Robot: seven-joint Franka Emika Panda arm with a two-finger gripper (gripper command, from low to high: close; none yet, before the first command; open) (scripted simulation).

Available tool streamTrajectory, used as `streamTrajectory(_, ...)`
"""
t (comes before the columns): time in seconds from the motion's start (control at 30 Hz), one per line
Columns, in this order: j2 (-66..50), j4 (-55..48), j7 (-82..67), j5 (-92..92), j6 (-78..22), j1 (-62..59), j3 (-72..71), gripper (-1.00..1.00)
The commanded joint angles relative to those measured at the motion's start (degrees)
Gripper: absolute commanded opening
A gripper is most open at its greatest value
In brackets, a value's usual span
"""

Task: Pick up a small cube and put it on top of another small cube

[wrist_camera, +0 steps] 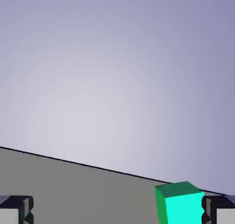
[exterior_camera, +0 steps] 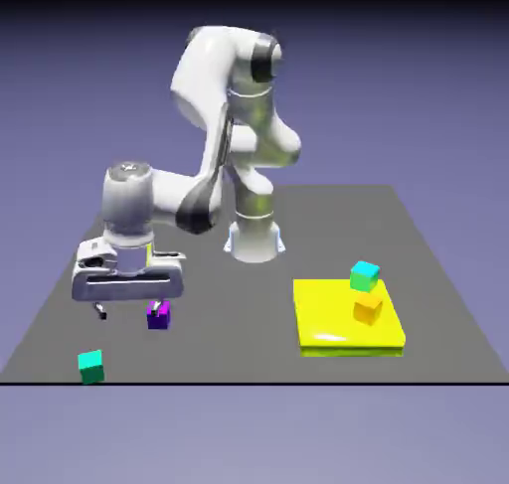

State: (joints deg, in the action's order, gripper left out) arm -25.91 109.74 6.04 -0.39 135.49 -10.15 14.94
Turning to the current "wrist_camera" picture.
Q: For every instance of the large green box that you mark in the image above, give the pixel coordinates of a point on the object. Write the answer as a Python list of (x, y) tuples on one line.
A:
[(181, 205)]

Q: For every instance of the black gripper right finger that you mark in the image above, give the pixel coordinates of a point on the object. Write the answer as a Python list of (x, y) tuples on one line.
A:
[(218, 202)]

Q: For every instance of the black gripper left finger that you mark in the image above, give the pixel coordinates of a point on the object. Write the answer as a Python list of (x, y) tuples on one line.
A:
[(14, 202)]

